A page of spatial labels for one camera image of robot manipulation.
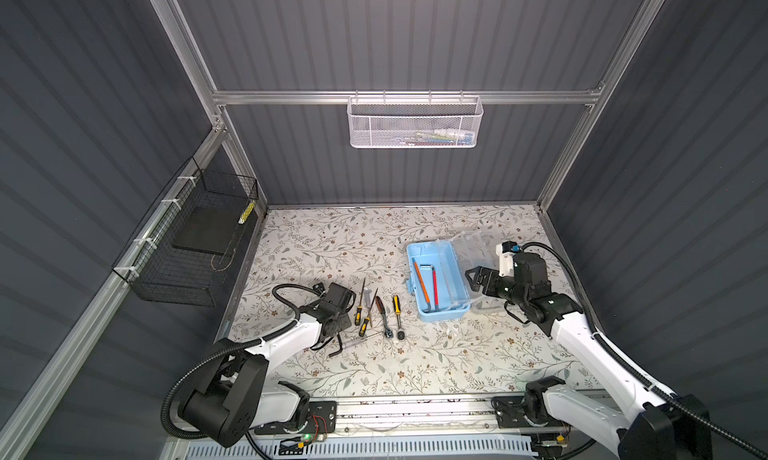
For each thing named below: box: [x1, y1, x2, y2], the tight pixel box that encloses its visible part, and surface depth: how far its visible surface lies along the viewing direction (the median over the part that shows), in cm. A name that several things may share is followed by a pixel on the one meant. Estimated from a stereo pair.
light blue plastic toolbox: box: [406, 230, 497, 321], surface depth 100 cm
